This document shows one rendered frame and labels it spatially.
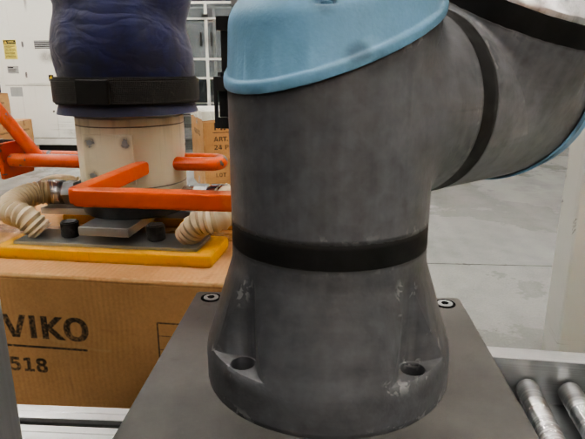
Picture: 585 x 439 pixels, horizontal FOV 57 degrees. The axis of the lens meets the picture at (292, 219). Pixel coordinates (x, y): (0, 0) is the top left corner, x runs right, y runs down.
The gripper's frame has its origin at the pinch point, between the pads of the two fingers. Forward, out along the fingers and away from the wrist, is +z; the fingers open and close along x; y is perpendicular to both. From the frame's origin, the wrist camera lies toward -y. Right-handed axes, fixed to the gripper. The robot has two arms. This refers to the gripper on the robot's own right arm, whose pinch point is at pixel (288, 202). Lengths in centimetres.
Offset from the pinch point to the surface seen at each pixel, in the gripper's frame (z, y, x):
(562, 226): 38, -76, -130
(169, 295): 15.0, 17.2, -6.0
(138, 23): -20.4, 23.6, -17.5
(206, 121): 11, 69, -194
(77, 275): 13.0, 30.4, -6.3
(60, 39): -18.4, 35.1, -16.7
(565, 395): 54, -53, -51
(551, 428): 53, -46, -37
